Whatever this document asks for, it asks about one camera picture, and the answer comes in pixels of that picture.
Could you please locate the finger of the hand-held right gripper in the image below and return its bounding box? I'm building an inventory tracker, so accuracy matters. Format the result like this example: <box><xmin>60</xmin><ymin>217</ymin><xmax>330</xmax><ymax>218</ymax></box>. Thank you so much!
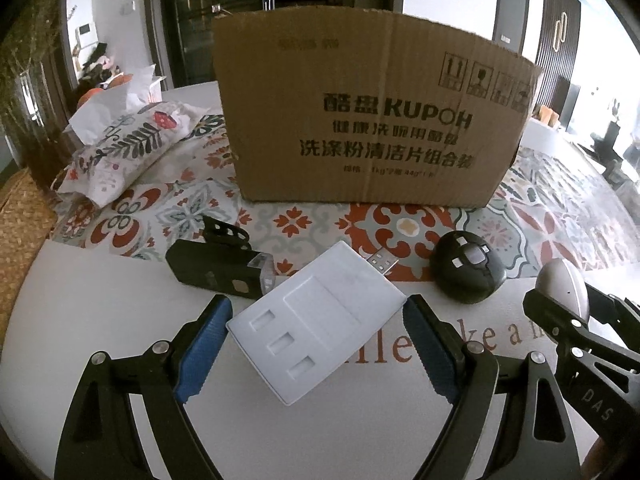
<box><xmin>584</xmin><ymin>283</ymin><xmax>640</xmax><ymax>332</ymax></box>
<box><xmin>522</xmin><ymin>288</ymin><xmax>640</xmax><ymax>377</ymax></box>

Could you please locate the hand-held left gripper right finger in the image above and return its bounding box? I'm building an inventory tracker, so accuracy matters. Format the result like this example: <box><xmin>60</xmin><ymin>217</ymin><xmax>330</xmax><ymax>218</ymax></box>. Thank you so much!
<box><xmin>402</xmin><ymin>293</ymin><xmax>584</xmax><ymax>480</ymax></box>

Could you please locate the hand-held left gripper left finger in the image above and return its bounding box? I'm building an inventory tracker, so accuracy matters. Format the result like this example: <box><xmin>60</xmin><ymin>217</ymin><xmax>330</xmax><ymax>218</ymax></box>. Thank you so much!
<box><xmin>54</xmin><ymin>293</ymin><xmax>234</xmax><ymax>480</ymax></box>

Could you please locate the grey oval device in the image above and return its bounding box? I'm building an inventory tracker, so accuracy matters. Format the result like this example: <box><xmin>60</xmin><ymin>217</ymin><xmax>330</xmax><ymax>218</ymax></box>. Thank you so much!
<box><xmin>534</xmin><ymin>258</ymin><xmax>592</xmax><ymax>322</ymax></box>

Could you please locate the white socket hub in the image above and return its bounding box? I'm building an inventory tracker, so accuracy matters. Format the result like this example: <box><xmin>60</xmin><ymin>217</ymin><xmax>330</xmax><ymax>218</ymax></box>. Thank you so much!
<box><xmin>225</xmin><ymin>239</ymin><xmax>407</xmax><ymax>407</ymax></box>

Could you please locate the brown cardboard box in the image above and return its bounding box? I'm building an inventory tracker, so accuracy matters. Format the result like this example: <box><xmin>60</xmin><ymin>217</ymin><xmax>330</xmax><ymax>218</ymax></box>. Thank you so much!
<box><xmin>212</xmin><ymin>7</ymin><xmax>545</xmax><ymax>210</ymax></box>

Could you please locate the black bike light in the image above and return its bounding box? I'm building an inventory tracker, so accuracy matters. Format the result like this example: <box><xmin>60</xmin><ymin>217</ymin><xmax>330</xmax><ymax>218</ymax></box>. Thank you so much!
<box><xmin>164</xmin><ymin>215</ymin><xmax>275</xmax><ymax>301</ymax></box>

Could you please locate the black computer mouse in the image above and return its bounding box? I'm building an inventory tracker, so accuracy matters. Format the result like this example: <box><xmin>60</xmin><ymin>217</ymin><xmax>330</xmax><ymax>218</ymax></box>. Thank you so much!
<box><xmin>430</xmin><ymin>231</ymin><xmax>507</xmax><ymax>305</ymax></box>

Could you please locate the patterned table runner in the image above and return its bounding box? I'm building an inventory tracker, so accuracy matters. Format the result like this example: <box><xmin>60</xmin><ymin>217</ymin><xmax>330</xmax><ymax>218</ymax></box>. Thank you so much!
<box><xmin>49</xmin><ymin>110</ymin><xmax>640</xmax><ymax>282</ymax></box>

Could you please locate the woven wicker box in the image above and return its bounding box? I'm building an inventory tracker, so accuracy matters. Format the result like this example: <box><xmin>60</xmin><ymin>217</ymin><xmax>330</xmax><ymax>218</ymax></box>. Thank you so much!
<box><xmin>0</xmin><ymin>169</ymin><xmax>59</xmax><ymax>332</ymax></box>

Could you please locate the floral tissue pack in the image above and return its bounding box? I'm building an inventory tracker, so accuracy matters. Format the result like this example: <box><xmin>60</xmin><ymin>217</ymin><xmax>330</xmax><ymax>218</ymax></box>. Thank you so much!
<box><xmin>57</xmin><ymin>64</ymin><xmax>212</xmax><ymax>209</ymax></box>

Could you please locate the grey interior door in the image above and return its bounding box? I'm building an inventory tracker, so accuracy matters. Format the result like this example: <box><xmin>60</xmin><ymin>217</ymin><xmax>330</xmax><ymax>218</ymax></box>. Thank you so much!
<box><xmin>492</xmin><ymin>0</ymin><xmax>530</xmax><ymax>44</ymax></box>

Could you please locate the dark glass sliding door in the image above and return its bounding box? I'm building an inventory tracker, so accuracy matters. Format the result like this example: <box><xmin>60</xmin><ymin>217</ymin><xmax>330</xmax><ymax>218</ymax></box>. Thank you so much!
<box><xmin>144</xmin><ymin>0</ymin><xmax>407</xmax><ymax>89</ymax></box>

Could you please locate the dark ribbed wall panel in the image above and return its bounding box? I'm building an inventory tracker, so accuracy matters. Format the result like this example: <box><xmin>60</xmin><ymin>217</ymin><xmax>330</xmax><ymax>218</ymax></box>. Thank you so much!
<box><xmin>534</xmin><ymin>0</ymin><xmax>582</xmax><ymax>112</ymax></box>

